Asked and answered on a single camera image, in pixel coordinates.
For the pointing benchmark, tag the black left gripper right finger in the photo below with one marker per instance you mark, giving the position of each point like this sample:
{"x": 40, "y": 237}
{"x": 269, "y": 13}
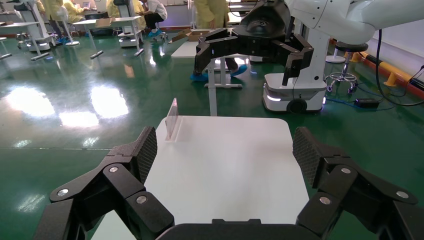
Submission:
{"x": 344, "y": 188}

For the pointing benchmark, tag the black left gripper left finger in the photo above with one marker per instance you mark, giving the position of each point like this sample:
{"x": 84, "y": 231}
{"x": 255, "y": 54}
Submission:
{"x": 119, "y": 185}

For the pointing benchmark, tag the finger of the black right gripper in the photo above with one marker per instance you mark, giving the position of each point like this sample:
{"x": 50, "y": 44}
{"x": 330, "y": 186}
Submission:
{"x": 298, "y": 56}
{"x": 212, "y": 46}

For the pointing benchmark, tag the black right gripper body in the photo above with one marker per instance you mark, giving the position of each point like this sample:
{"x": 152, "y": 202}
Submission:
{"x": 265, "y": 33}

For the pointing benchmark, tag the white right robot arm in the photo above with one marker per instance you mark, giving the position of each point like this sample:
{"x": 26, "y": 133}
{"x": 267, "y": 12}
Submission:
{"x": 331, "y": 16}

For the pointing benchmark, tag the open flat cardboard box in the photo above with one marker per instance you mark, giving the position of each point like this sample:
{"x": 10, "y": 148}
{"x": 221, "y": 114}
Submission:
{"x": 195, "y": 34}

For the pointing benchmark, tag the white table with T legs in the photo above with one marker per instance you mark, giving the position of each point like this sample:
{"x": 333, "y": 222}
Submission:
{"x": 185, "y": 49}
{"x": 86, "y": 22}
{"x": 16, "y": 26}

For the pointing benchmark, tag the white wheeled robot with column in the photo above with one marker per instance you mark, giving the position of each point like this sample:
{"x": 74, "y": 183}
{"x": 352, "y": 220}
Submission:
{"x": 129, "y": 36}
{"x": 36, "y": 33}
{"x": 298, "y": 91}

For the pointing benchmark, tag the person in yellow gown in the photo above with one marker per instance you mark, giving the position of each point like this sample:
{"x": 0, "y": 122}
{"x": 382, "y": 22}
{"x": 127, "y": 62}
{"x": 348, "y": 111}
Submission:
{"x": 205, "y": 10}
{"x": 71, "y": 10}
{"x": 53, "y": 8}
{"x": 111, "y": 10}

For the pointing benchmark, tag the white round stand base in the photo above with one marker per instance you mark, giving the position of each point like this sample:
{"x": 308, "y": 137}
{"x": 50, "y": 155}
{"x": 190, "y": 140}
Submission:
{"x": 335, "y": 59}

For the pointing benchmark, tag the black stool with caster base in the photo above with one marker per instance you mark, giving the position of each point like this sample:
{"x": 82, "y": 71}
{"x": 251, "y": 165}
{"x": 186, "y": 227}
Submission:
{"x": 351, "y": 47}

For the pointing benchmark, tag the seated person in white shirt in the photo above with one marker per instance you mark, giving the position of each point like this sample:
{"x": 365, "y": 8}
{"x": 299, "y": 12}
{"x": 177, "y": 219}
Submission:
{"x": 155, "y": 8}

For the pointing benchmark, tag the black power adapter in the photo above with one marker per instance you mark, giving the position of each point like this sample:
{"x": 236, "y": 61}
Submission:
{"x": 366, "y": 103}

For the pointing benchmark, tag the clear acrylic plate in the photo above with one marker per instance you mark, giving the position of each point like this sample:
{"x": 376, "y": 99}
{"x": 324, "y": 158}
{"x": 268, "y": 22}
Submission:
{"x": 172, "y": 119}

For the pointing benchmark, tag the yellow black floor barrier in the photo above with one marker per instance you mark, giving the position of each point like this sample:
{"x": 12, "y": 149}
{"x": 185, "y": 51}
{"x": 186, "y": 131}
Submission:
{"x": 391, "y": 71}

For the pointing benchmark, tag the folded cardboard piece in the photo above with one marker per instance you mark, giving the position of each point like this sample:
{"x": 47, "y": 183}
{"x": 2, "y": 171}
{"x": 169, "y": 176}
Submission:
{"x": 104, "y": 22}

